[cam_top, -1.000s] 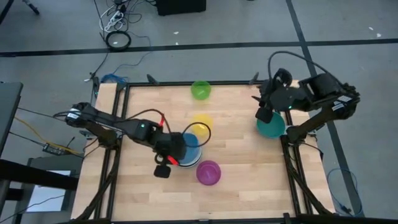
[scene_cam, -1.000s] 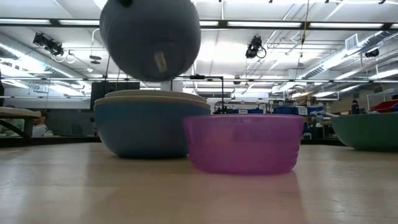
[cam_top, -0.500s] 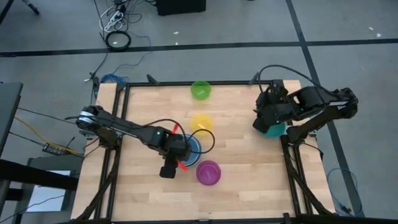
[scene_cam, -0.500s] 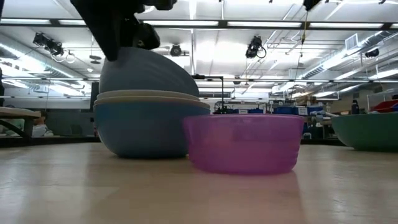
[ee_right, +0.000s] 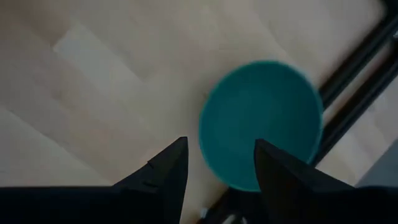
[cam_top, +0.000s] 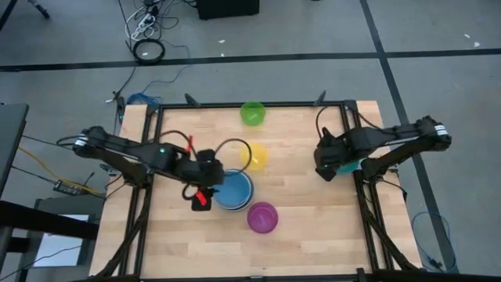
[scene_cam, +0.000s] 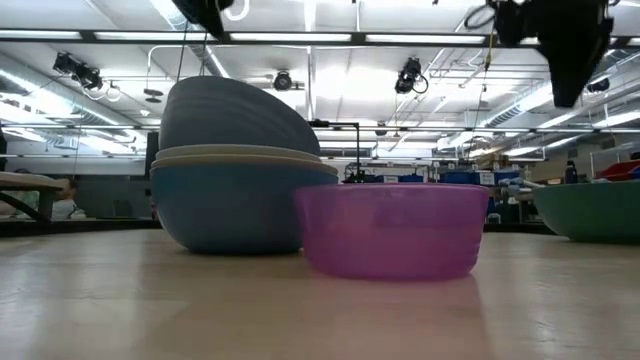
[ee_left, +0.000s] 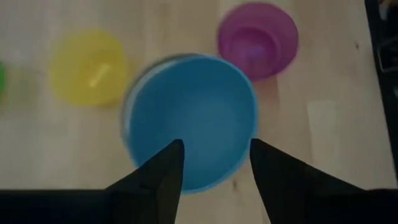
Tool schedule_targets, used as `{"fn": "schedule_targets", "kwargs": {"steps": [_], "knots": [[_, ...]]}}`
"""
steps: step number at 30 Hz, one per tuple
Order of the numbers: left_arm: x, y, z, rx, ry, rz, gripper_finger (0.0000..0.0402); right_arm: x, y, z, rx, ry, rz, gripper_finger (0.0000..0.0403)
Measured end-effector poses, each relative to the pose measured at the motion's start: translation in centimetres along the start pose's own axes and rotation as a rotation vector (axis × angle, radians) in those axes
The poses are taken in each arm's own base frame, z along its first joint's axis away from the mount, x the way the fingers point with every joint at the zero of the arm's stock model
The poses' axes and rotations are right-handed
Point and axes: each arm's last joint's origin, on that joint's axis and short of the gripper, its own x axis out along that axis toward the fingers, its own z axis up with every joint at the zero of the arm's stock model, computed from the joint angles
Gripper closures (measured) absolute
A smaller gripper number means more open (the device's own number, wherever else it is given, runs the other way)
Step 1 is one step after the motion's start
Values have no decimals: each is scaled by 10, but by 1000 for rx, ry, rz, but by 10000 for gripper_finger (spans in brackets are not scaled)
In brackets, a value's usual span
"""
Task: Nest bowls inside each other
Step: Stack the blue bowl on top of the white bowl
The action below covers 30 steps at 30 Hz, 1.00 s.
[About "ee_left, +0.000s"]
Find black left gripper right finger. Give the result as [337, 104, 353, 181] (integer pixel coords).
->
[249, 138, 398, 224]

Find purple translucent plastic bowl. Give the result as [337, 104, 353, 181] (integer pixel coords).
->
[216, 1, 300, 82]

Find green translucent plastic bowl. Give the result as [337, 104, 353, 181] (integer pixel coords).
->
[0, 60, 7, 97]

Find teal blue plastic bowl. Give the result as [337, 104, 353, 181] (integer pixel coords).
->
[126, 55, 259, 195]

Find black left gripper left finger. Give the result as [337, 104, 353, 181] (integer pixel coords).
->
[0, 139, 185, 224]

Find yellow translucent plastic bowl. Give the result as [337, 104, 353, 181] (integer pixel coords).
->
[49, 28, 130, 107]

